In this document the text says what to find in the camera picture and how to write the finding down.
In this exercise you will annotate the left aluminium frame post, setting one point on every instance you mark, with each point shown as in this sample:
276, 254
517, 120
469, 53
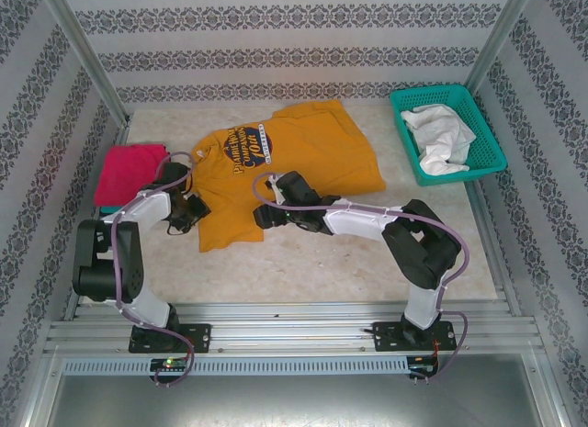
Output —
82, 50

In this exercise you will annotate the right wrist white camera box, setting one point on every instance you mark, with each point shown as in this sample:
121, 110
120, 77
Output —
275, 188

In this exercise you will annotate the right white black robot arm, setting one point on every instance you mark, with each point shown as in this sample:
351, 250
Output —
413, 243

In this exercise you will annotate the grey sheet metal panel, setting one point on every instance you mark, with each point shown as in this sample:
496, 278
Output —
294, 401

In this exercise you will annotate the red folded t-shirt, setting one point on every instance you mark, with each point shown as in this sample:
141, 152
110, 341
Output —
126, 174

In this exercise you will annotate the yellow printed t-shirt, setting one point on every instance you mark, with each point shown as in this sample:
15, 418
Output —
321, 160

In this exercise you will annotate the aluminium mounting rail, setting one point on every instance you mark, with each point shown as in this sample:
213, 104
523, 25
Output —
294, 328

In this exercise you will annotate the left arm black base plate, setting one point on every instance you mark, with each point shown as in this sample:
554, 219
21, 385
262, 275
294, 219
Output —
197, 337

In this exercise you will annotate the aluminium frame post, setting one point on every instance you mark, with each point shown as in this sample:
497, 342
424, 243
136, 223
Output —
82, 50
494, 46

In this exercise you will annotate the white t-shirt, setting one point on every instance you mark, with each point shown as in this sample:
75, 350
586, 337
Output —
441, 133

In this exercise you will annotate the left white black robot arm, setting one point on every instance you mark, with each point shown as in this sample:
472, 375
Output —
133, 243

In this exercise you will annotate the right aluminium frame post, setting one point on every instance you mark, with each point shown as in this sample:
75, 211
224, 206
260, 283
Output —
494, 46

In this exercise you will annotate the small circuit board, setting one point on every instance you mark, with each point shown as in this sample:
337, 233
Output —
423, 365
170, 364

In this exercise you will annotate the teal plastic basket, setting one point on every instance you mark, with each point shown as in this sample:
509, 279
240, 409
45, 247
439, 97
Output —
487, 142

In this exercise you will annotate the right small circuit board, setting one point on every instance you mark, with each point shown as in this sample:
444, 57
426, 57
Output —
423, 365

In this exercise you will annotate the teal folded t-shirt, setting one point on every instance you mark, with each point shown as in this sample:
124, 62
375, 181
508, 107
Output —
110, 210

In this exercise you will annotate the left small circuit board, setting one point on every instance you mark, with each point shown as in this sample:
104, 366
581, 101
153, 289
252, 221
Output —
170, 364

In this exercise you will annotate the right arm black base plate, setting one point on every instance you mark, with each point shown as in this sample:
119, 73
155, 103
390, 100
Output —
388, 337

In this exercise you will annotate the left aluminium side rail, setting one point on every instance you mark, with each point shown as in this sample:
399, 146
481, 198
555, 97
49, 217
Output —
110, 138

